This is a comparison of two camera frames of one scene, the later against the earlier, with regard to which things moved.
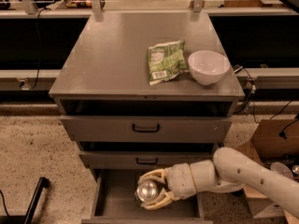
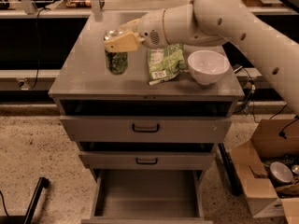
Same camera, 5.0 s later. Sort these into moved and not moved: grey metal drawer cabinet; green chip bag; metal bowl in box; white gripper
Moved: white gripper
Not moved: grey metal drawer cabinet; metal bowl in box; green chip bag
